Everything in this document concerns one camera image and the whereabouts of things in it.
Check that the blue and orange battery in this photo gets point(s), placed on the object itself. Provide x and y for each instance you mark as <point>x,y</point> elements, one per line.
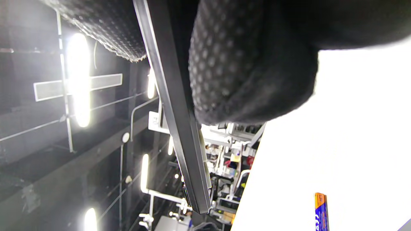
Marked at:
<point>321,211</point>

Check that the group of ceiling lights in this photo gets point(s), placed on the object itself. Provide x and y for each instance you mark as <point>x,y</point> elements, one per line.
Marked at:
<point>78,80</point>

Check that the black calculator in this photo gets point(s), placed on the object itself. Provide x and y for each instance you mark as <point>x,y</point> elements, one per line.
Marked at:
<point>173,96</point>

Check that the person's right hand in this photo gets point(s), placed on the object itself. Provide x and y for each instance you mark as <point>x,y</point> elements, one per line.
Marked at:
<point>250,70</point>

